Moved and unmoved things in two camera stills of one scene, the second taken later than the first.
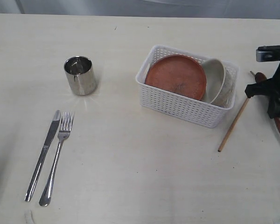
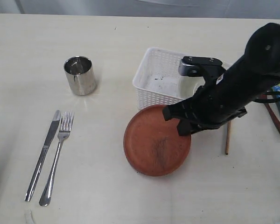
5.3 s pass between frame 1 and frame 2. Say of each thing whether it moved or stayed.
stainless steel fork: stayed
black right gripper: moved
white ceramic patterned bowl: moved
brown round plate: moved
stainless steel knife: stayed
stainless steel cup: stayed
